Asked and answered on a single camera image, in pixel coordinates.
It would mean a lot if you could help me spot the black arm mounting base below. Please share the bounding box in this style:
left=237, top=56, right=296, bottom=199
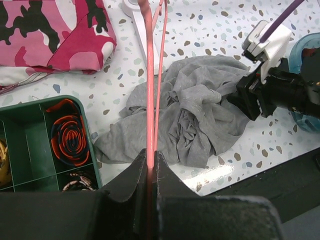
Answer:
left=209, top=148, right=320, bottom=223

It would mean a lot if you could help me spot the pink wire hanger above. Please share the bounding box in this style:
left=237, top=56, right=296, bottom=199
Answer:
left=137, top=0, right=168, bottom=240

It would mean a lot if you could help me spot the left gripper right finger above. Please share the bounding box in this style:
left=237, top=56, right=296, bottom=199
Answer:
left=154, top=151, right=285, bottom=240

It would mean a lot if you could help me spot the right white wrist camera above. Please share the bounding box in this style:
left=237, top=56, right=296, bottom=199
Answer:
left=242, top=20, right=292, bottom=85

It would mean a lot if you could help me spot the yellow rolled tie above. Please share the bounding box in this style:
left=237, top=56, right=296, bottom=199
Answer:
left=0, top=139, right=12, bottom=187

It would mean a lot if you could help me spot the green divided organizer tray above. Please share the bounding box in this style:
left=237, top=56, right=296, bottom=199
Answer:
left=0, top=95, right=102, bottom=192

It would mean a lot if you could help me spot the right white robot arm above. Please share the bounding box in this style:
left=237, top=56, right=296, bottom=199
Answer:
left=227, top=48, right=320, bottom=121

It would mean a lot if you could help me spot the orange black rolled tie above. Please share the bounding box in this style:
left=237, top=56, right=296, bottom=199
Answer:
left=46, top=98, right=91, bottom=167

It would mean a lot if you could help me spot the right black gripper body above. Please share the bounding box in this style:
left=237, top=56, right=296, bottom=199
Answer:
left=234, top=57, right=291, bottom=122

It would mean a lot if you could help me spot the pink camouflage garment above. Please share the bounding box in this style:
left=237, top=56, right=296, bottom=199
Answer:
left=0, top=0, right=117, bottom=93

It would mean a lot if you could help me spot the black white rolled tie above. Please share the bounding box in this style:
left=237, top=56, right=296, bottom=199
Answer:
left=61, top=171, right=98, bottom=192

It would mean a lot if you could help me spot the white clothes rack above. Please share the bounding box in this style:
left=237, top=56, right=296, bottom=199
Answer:
left=121, top=0, right=165, bottom=75

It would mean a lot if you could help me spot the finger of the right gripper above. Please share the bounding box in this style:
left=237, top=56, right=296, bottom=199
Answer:
left=227, top=86, right=260, bottom=121

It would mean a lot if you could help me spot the grey tank top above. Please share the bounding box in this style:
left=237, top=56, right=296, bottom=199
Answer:
left=94, top=55, right=249, bottom=168

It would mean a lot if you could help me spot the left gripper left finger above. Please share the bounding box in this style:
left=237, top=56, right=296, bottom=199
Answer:
left=0, top=149, right=146, bottom=240

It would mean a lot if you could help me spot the clear blue plastic basket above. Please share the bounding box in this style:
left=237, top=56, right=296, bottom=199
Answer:
left=287, top=32, right=320, bottom=133

